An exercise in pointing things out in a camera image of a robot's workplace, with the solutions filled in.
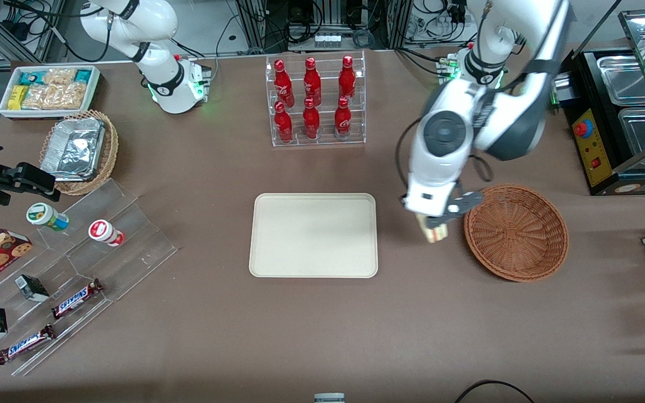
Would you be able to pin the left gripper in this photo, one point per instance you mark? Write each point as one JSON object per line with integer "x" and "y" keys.
{"x": 401, "y": 198}

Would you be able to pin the triangle sandwich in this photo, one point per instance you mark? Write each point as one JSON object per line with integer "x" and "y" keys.
{"x": 431, "y": 235}

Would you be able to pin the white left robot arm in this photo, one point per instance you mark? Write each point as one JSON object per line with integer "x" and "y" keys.
{"x": 541, "y": 45}

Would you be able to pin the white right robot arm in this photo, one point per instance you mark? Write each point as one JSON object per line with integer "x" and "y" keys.
{"x": 154, "y": 22}

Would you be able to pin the brown round wicker basket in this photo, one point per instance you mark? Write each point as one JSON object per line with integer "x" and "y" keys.
{"x": 515, "y": 235}

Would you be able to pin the light wicker basket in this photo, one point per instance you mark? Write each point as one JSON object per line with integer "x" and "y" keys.
{"x": 108, "y": 157}

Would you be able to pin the cream rectangular tray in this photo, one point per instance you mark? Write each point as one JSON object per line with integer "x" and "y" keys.
{"x": 311, "y": 235}

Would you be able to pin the green lidded yogurt cup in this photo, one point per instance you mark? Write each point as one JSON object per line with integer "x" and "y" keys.
{"x": 42, "y": 215}

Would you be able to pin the silver foil container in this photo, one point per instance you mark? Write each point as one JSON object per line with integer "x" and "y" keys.
{"x": 73, "y": 151}

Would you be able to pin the white rectangular snack bin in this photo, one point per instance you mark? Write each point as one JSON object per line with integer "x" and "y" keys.
{"x": 48, "y": 114}

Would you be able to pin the red lidded yogurt cup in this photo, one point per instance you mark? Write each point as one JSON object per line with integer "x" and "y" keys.
{"x": 101, "y": 230}

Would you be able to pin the yellow snack packet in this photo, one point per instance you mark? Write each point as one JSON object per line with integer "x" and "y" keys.
{"x": 17, "y": 98}

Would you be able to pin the clear cracker bag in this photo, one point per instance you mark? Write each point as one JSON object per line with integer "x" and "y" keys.
{"x": 54, "y": 96}
{"x": 59, "y": 75}

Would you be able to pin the teal snack packet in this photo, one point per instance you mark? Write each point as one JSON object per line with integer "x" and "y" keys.
{"x": 28, "y": 77}
{"x": 83, "y": 75}

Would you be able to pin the Snickers chocolate bar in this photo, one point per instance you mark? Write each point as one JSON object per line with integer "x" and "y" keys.
{"x": 26, "y": 345}
{"x": 76, "y": 299}

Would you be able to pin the clear acrylic stepped display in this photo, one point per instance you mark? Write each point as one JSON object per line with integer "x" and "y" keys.
{"x": 132, "y": 263}

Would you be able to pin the black food warmer cabinet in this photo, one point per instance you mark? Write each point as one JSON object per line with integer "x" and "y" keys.
{"x": 597, "y": 145}

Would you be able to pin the red cola bottle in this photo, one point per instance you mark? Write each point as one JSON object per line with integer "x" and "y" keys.
{"x": 283, "y": 122}
{"x": 282, "y": 81}
{"x": 343, "y": 118}
{"x": 312, "y": 79}
{"x": 347, "y": 78}
{"x": 311, "y": 118}

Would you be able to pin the clear acrylic bottle rack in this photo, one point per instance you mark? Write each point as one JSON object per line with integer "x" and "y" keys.
{"x": 325, "y": 139}

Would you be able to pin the white power strip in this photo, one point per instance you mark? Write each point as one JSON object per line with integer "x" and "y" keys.
{"x": 328, "y": 40}

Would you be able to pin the small grey box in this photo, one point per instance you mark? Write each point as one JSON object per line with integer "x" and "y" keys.
{"x": 329, "y": 398}

